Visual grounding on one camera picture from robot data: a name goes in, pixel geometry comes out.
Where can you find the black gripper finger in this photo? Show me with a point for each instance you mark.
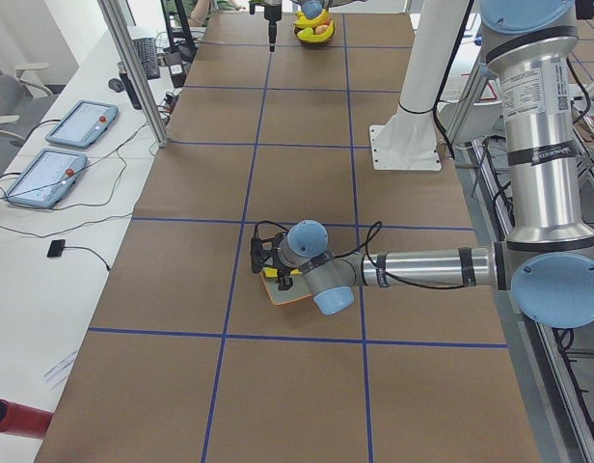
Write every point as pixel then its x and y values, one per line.
pixel 283 283

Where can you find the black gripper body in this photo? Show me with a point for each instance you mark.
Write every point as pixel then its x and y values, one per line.
pixel 283 271
pixel 271 19

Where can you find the yellow banana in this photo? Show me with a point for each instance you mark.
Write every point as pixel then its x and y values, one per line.
pixel 307 35
pixel 303 22
pixel 272 273

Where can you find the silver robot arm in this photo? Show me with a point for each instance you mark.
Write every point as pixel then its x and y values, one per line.
pixel 311 8
pixel 547 261

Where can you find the grey orange square plate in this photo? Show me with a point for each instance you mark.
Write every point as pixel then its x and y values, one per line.
pixel 298 291

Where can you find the brown wicker basket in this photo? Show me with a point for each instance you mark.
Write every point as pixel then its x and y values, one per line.
pixel 314 32

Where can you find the pink apple near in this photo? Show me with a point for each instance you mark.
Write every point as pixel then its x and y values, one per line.
pixel 319 30

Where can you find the person in green shirt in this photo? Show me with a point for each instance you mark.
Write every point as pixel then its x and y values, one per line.
pixel 198 11

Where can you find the black keyboard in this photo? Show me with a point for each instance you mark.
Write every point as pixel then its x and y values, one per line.
pixel 146 51

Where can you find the black water bottle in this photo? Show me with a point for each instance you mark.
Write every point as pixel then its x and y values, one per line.
pixel 128 86

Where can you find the black computer mouse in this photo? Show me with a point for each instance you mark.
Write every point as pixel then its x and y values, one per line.
pixel 116 85

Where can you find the blue teach pendant far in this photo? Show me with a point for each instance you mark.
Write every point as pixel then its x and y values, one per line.
pixel 83 125

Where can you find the blue teach pendant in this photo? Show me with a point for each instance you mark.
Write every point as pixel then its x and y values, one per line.
pixel 47 179
pixel 83 125

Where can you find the small black puck device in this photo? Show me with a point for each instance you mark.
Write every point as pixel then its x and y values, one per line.
pixel 56 248

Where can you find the blue teach pendant near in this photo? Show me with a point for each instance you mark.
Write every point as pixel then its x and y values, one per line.
pixel 47 179

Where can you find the red cylinder tube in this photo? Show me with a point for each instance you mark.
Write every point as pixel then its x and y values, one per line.
pixel 23 421

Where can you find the aluminium frame post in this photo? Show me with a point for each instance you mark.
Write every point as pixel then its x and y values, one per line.
pixel 118 29

